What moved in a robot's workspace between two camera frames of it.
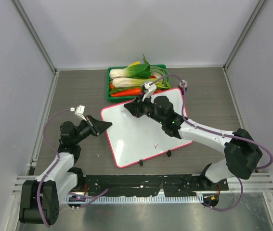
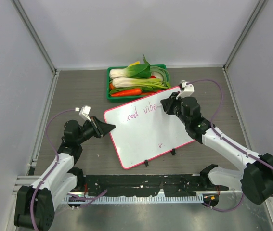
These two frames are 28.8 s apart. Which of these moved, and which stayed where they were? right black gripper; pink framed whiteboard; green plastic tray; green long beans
Moved: right black gripper
Stayed: pink framed whiteboard; green plastic tray; green long beans
